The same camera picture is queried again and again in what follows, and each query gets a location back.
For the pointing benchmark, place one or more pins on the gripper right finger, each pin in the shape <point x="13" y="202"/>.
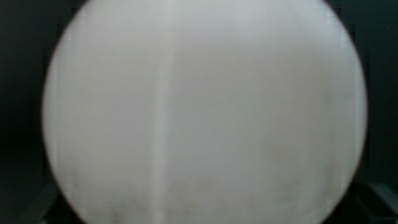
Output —
<point x="371" y="204"/>

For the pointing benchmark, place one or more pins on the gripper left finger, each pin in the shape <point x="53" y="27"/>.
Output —
<point x="48" y="210"/>

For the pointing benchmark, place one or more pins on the white light bulb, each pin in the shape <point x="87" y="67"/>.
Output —
<point x="204" y="112"/>

